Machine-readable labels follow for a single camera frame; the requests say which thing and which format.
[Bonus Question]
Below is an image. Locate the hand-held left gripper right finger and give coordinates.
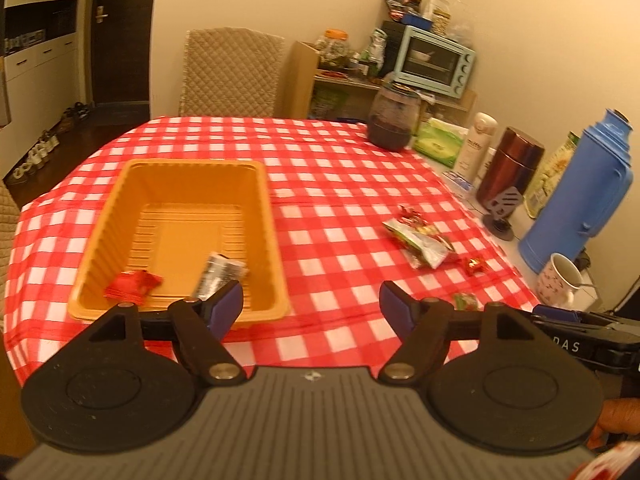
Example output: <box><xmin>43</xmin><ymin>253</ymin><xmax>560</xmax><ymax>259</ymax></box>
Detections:
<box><xmin>377</xmin><ymin>281</ymin><xmax>551</xmax><ymax>386</ymax></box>

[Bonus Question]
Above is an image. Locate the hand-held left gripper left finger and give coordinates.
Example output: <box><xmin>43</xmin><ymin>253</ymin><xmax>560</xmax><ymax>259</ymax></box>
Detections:
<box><xmin>75</xmin><ymin>280</ymin><xmax>247</xmax><ymax>386</ymax></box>

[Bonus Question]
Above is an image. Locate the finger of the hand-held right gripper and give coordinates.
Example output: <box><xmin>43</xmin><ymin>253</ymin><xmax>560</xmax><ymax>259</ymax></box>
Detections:
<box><xmin>531</xmin><ymin>304</ymin><xmax>586</xmax><ymax>325</ymax></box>

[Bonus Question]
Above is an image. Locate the green silver snack packet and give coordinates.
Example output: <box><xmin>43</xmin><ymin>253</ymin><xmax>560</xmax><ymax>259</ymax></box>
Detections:
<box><xmin>382</xmin><ymin>219</ymin><xmax>457</xmax><ymax>270</ymax></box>

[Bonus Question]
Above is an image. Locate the green candy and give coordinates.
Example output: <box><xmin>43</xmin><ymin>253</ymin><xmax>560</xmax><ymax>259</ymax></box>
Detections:
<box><xmin>451</xmin><ymin>291</ymin><xmax>482</xmax><ymax>311</ymax></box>

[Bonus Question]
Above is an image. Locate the orange plastic tray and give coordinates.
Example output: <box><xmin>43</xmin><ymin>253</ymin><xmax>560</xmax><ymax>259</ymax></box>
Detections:
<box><xmin>67</xmin><ymin>158</ymin><xmax>292</xmax><ymax>330</ymax></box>

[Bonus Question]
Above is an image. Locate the person's right hand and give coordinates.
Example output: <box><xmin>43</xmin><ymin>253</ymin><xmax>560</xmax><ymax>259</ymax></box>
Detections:
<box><xmin>589</xmin><ymin>397</ymin><xmax>640</xmax><ymax>448</ymax></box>

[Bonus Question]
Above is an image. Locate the white patterned mug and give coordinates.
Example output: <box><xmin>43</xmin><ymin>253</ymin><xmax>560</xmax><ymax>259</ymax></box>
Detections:
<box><xmin>536</xmin><ymin>252</ymin><xmax>599</xmax><ymax>311</ymax></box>

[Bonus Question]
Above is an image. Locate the black silver snack packet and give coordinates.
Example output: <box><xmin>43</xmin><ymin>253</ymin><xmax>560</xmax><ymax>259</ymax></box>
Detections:
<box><xmin>192</xmin><ymin>251</ymin><xmax>249</xmax><ymax>302</ymax></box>

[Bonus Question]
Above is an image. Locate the red snack packet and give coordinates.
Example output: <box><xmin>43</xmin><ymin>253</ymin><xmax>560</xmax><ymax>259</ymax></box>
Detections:
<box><xmin>104</xmin><ymin>270</ymin><xmax>164</xmax><ymax>306</ymax></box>

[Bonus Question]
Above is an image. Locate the blue thermos flask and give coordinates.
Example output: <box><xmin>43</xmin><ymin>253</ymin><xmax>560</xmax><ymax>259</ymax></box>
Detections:
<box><xmin>517</xmin><ymin>108</ymin><xmax>637</xmax><ymax>274</ymax></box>

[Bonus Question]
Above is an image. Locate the grey phone stand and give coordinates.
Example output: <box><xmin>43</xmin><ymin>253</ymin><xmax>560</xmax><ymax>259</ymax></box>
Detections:
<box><xmin>481</xmin><ymin>186</ymin><xmax>524</xmax><ymax>242</ymax></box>

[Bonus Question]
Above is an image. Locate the red checked tablecloth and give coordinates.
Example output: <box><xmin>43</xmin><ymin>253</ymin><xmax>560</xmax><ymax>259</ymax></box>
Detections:
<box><xmin>0</xmin><ymin>115</ymin><xmax>546</xmax><ymax>388</ymax></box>

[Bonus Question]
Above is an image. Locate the blue white small pack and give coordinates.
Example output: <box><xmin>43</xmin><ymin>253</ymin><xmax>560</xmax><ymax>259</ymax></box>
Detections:
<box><xmin>442</xmin><ymin>170</ymin><xmax>476</xmax><ymax>195</ymax></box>

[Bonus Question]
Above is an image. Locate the yellow green bag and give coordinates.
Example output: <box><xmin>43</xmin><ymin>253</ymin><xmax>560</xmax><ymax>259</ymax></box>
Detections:
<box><xmin>522</xmin><ymin>131</ymin><xmax>582</xmax><ymax>219</ymax></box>

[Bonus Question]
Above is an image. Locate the brown metallic thermos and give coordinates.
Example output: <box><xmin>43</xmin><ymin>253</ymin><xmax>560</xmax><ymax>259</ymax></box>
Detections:
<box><xmin>475</xmin><ymin>126</ymin><xmax>546</xmax><ymax>211</ymax></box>

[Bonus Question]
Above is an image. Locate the green tissue pack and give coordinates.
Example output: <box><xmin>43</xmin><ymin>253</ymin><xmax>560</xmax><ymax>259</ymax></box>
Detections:
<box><xmin>411</xmin><ymin>117</ymin><xmax>469</xmax><ymax>169</ymax></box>

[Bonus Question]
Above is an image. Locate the white bottle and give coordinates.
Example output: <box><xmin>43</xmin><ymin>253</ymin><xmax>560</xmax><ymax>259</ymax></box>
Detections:
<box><xmin>454</xmin><ymin>112</ymin><xmax>497</xmax><ymax>182</ymax></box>

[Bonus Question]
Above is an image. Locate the dark glass jar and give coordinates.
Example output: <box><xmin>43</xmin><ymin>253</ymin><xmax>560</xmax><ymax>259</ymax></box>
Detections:
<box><xmin>367</xmin><ymin>81</ymin><xmax>422</xmax><ymax>152</ymax></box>

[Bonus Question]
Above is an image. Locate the green package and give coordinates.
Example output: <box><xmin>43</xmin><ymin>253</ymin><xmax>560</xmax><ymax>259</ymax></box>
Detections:
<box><xmin>309</xmin><ymin>85</ymin><xmax>351</xmax><ymax>120</ymax></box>

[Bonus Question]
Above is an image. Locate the beige quilted chair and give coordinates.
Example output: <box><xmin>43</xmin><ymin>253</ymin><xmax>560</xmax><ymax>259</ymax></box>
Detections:
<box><xmin>178</xmin><ymin>27</ymin><xmax>287</xmax><ymax>118</ymax></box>
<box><xmin>0</xmin><ymin>180</ymin><xmax>22</xmax><ymax>261</ymax></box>

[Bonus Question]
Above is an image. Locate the wooden shelf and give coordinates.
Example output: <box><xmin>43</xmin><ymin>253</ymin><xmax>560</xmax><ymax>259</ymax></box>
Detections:
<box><xmin>290</xmin><ymin>40</ymin><xmax>478</xmax><ymax>123</ymax></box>

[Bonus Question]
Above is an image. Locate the row of shoes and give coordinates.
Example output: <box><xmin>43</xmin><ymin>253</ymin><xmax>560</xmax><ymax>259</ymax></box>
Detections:
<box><xmin>2</xmin><ymin>101</ymin><xmax>93</xmax><ymax>186</ymax></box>

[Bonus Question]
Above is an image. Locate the light blue toaster oven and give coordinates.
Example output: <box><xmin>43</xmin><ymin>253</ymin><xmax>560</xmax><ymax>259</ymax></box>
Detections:
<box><xmin>387</xmin><ymin>25</ymin><xmax>477</xmax><ymax>99</ymax></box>

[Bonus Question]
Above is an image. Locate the clear jar orange lid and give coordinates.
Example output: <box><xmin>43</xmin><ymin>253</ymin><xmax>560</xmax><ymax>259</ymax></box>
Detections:
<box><xmin>316</xmin><ymin>29</ymin><xmax>352</xmax><ymax>68</ymax></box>

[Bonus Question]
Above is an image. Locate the blue box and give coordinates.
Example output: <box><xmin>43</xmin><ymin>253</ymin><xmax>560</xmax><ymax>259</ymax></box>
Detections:
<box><xmin>400</xmin><ymin>12</ymin><xmax>433</xmax><ymax>31</ymax></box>

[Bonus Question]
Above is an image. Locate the dark door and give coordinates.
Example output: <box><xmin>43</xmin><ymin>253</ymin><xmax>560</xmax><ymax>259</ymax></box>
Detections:
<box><xmin>80</xmin><ymin>0</ymin><xmax>161</xmax><ymax>126</ymax></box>

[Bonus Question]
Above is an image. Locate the clear plastic bag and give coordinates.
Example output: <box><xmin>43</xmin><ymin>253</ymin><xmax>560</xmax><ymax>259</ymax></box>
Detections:
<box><xmin>447</xmin><ymin>2</ymin><xmax>473</xmax><ymax>43</ymax></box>

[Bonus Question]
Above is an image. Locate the dark red snack bag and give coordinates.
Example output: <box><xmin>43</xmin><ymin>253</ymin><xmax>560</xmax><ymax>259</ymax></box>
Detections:
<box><xmin>383</xmin><ymin>0</ymin><xmax>423</xmax><ymax>23</ymax></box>

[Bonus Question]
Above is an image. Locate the white cabinet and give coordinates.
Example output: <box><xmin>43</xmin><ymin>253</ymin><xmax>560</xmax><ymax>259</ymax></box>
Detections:
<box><xmin>0</xmin><ymin>0</ymin><xmax>83</xmax><ymax>126</ymax></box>

